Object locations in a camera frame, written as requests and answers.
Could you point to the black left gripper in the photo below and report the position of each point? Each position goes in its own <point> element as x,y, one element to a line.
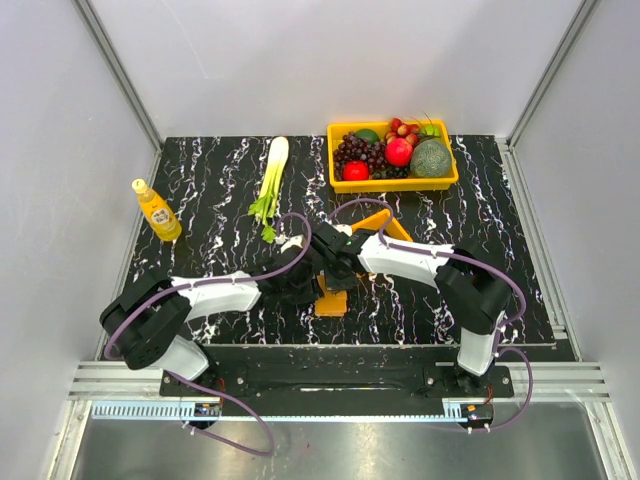
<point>311,291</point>

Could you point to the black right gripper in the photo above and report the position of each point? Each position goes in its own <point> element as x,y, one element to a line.
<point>334,284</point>

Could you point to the orange leather card holder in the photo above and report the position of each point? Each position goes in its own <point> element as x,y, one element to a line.
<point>331,303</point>

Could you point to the small yellow plastic bin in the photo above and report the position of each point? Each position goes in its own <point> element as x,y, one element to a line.
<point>381,219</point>

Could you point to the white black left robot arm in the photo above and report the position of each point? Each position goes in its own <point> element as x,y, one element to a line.
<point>143,323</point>

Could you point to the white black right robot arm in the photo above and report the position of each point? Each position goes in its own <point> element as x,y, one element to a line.
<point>476,293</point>

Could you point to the red apple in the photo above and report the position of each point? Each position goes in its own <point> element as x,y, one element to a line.
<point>355,171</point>

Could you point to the dark blueberry cluster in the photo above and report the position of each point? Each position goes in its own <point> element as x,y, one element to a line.
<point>391,173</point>

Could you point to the yellow fruit tray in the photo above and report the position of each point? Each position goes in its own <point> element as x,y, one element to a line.
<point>335,132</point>

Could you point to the purple grape bunch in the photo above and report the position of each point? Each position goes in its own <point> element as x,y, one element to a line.
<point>351,148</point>

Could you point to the green white celery stalk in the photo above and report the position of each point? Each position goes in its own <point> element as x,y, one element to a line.
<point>264,207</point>

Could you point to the red pomegranate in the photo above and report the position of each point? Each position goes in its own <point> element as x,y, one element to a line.
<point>398,152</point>

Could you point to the green lime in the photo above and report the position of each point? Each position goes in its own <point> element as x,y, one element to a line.
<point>368,134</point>

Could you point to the green netted melon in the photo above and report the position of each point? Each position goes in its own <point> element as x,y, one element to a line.
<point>430,159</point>

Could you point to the red cherry cluster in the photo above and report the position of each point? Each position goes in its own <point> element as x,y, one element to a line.
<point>399,129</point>

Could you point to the yellow juice bottle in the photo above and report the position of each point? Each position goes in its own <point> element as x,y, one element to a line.
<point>157,212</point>

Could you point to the green apple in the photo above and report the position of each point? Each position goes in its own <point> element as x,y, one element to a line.
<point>427,132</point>

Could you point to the aluminium rail frame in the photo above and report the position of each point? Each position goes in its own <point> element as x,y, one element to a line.
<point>389,319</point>

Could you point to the white cable duct strip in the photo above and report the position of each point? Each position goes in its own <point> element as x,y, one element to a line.
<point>188,411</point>

